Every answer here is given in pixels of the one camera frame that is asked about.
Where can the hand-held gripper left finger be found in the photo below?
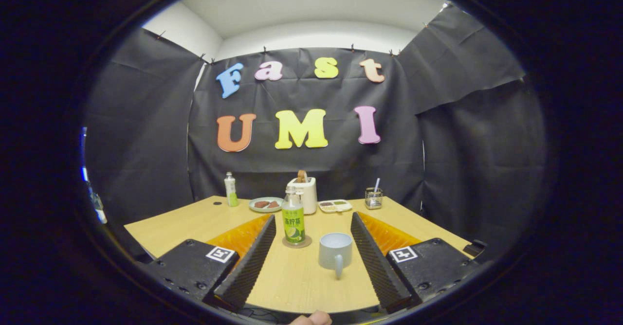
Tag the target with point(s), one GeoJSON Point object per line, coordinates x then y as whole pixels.
{"type": "Point", "coordinates": [250, 261]}

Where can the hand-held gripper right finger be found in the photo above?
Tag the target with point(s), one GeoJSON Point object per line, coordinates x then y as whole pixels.
{"type": "Point", "coordinates": [377, 261]}

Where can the light blue cup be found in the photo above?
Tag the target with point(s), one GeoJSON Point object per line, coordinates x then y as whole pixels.
{"type": "Point", "coordinates": [335, 252]}

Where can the green label juice bottle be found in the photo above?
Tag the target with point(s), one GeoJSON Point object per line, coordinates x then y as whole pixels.
{"type": "Point", "coordinates": [293, 220]}

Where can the round brown coaster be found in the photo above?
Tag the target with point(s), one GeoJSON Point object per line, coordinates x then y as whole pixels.
{"type": "Point", "coordinates": [307, 242]}

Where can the small white green bottle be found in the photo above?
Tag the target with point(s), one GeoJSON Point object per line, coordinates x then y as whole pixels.
{"type": "Point", "coordinates": [231, 191]}

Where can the wooden table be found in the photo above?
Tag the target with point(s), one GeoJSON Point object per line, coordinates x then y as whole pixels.
{"type": "Point", "coordinates": [297, 281]}

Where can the round plate with food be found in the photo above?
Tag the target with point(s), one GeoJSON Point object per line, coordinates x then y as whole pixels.
{"type": "Point", "coordinates": [265, 205]}

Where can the white divided tray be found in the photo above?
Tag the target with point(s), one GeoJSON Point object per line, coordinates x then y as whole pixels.
{"type": "Point", "coordinates": [335, 206]}

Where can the cream toaster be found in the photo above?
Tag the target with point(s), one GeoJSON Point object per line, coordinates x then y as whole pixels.
{"type": "Point", "coordinates": [310, 196]}

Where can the black table clamp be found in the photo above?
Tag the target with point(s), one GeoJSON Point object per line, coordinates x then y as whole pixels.
{"type": "Point", "coordinates": [474, 248]}

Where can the bread slice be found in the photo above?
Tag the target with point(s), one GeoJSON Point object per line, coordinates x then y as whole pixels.
{"type": "Point", "coordinates": [302, 176]}

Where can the blue and white clutter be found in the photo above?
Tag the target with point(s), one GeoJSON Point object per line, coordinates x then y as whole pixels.
{"type": "Point", "coordinates": [97, 203]}

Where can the black backdrop cloth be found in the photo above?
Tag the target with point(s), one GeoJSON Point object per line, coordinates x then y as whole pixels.
{"type": "Point", "coordinates": [146, 130]}

